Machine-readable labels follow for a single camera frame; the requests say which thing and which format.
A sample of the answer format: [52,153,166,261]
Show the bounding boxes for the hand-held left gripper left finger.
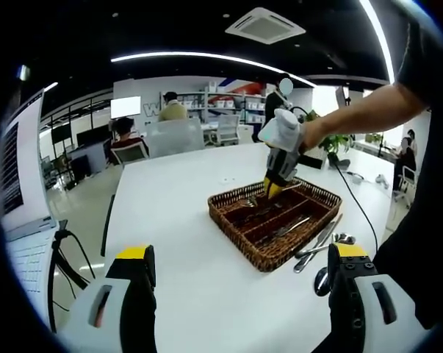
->
[61,243,158,353]

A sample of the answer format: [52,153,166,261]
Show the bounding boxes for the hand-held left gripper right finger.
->
[326,241,430,353]

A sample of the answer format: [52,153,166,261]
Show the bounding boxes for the cutlery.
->
[274,216,312,237]

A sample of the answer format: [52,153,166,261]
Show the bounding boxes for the steel knife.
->
[314,213,344,251]
[293,249,321,274]

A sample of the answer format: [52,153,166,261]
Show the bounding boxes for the brown wicker utensil storage tray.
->
[206,175,344,274]

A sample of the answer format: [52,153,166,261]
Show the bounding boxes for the white storage shelving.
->
[176,81,268,126]

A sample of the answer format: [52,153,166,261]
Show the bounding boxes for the person's right hand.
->
[273,107,317,152]

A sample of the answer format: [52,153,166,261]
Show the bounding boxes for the black grey headset device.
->
[328,153,351,171]

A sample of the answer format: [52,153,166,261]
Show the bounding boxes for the white office chair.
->
[215,114,242,147]
[109,143,151,169]
[392,165,416,209]

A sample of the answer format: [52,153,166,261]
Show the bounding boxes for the potted green plant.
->
[302,109,356,171]

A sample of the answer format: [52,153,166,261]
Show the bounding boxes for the person's black shirt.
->
[371,18,443,332]

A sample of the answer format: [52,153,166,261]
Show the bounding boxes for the grey mesh office chair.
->
[147,117,206,160]

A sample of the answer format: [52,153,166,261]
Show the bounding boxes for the ceiling air conditioner vent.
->
[225,7,307,46]

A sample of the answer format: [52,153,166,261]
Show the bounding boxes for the white laptop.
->
[0,87,62,295]

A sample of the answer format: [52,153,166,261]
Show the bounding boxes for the bright white monitor screen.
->
[109,96,143,120]

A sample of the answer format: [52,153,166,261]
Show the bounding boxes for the black desk monitors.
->
[76,124,110,146]

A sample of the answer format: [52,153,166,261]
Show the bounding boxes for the black television on stand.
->
[51,126,72,143]

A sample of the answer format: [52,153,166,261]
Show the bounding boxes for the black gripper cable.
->
[331,161,379,253]

